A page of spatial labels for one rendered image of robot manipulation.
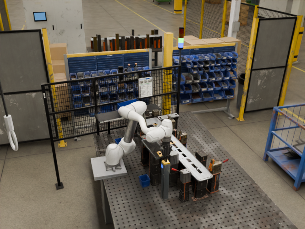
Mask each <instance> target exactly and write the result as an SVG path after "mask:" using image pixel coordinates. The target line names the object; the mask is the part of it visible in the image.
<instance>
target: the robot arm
mask: <svg viewBox="0 0 305 229"><path fill-rule="evenodd" d="M146 109H147V105H146V104H145V103H144V102H142V101H136V102H133V103H131V104H129V105H126V106H123V107H120V108H119V109H118V113H119V114H120V115H121V116H122V117H123V118H126V119H128V120H129V121H128V125H127V128H126V132H125V136H124V137H123V138H122V139H121V141H120V142H119V144H110V145H108V147H107V148H106V161H104V163H105V166H106V171H109V170H113V172H115V170H116V169H122V167H121V165H120V162H119V160H120V159H121V158H122V157H124V156H126V155H128V154H129V153H131V152H133V151H134V149H135V147H136V145H135V142H134V141H133V136H134V133H135V129H136V127H137V123H138V122H139V124H140V127H141V130H142V132H143V133H145V134H146V140H147V142H149V143H154V142H157V141H159V140H161V139H162V147H160V149H161V153H162V156H164V161H165V162H167V158H168V155H170V153H171V149H172V145H170V141H171V137H172V121H171V120H169V119H164V120H163V121H162V123H161V125H160V126H159V127H158V128H157V127H150V128H147V127H146V123H145V120H144V118H143V117H142V114H143V113H144V112H145V111H146ZM162 148H163V149H164V152H163V149H162Z"/></svg>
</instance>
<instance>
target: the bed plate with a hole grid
mask: <svg viewBox="0 0 305 229"><path fill-rule="evenodd" d="M126 128H127V127H123V128H119V129H113V130H110V132H111V133H112V134H109V135H107V133H108V131H104V132H100V133H99V135H97V133H95V134H92V135H93V140H94V144H95V148H96V152H97V156H98V157H104V156H106V148H107V147H108V145H110V144H115V140H114V139H117V138H123V137H124V136H125V132H126ZM180 130H182V131H183V133H186V134H187V143H186V145H187V150H188V151H189V152H190V153H191V154H192V155H193V156H194V157H195V152H196V151H198V150H203V151H204V152H205V153H206V154H207V163H206V169H207V170H208V171H209V169H208V168H209V164H210V161H211V159H214V160H219V161H220V162H223V161H224V160H226V159H228V161H227V162H225V163H222V166H221V173H220V175H219V176H220V178H219V192H215V193H212V194H209V193H208V192H207V191H206V194H207V195H208V197H207V198H204V199H201V200H198V201H195V202H194V201H193V200H192V199H191V198H192V197H194V194H191V193H189V199H190V201H189V202H183V203H182V202H181V201H180V200H178V199H177V198H179V192H180V186H181V182H180V178H178V179H177V184H178V186H174V187H170V188H169V191H168V197H169V200H165V201H162V199H161V198H160V196H161V180H162V177H161V176H160V174H159V185H156V186H152V185H151V184H150V185H149V186H147V187H144V188H143V187H142V186H141V184H140V182H139V176H140V175H144V174H147V175H148V176H149V166H148V165H147V166H146V167H143V166H141V165H140V163H141V151H142V149H141V147H140V146H141V141H140V140H141V139H140V129H139V128H138V127H137V134H138V136H137V137H133V141H134V142H135V145H136V147H135V149H134V151H133V152H131V153H129V154H128V155H126V156H124V157H122V159H123V162H124V165H125V168H126V171H127V175H125V176H119V177H114V178H109V179H103V183H104V186H105V191H106V195H107V199H108V204H109V208H110V212H111V216H112V220H113V225H114V229H298V228H297V227H296V226H295V225H294V224H293V223H292V222H291V220H290V219H289V218H288V217H287V216H286V215H285V214H284V213H283V212H282V211H281V209H280V208H279V207H278V206H277V205H276V204H275V203H274V202H273V201H272V200H271V199H270V197H269V196H268V195H267V194H266V193H265V192H264V191H263V190H262V189H261V187H260V186H259V185H258V184H256V182H255V181H254V180H253V179H252V178H251V176H250V175H249V174H248V173H247V172H246V171H245V170H244V169H243V168H242V167H241V166H240V165H239V164H238V163H237V162H236V160H235V159H234V158H233V157H232V156H231V155H230V154H229V153H228V152H227V151H226V149H225V148H224V147H223V146H222V145H221V144H220V143H219V142H218V141H217V140H216V138H215V137H214V136H213V135H212V134H211V133H210V132H209V131H208V130H207V129H206V127H205V126H204V125H203V124H202V123H201V122H200V121H199V120H198V119H197V118H196V116H195V115H194V114H193V113H192V112H191V111H185V112H179V118H178V120H177V131H178V133H179V131H180Z"/></svg>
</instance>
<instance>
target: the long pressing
mask: <svg viewBox="0 0 305 229"><path fill-rule="evenodd" d="M146 122H147V125H150V124H152V125H153V126H154V127H157V128H158V127H159V126H160V125H161V123H162V121H161V120H160V119H159V118H157V117H155V118H150V119H146ZM154 123H156V124H157V125H154ZM171 141H172V142H173V141H175V142H176V143H174V144H175V145H176V146H177V147H178V148H175V147H174V146H173V145H172V144H171V145H172V149H173V151H174V150H176V151H177V152H178V153H179V162H180V163H181V164H182V165H183V166H184V167H185V168H186V169H187V168H188V169H189V170H190V171H191V175H192V176H193V177H194V178H195V180H197V181H204V180H207V179H211V178H212V177H213V175H212V174H211V173H210V172H209V171H208V170H207V169H206V168H205V167H204V166H203V165H202V164H201V163H200V162H199V161H198V160H197V159H196V158H195V157H194V156H193V155H192V154H191V153H190V152H189V151H188V150H187V149H186V148H185V147H184V146H183V145H182V144H181V143H180V142H179V141H178V140H177V139H176V138H175V137H174V136H173V135H172V137H171ZM178 149H180V150H181V151H182V152H179V151H178ZM182 154H185V155H186V157H184V156H183V155H182ZM186 159H190V160H191V162H188V161H187V160H186ZM191 164H194V165H195V166H197V167H198V169H199V170H200V171H201V172H202V173H201V174H200V173H199V172H198V171H197V169H196V168H194V167H193V166H192V165H191Z"/></svg>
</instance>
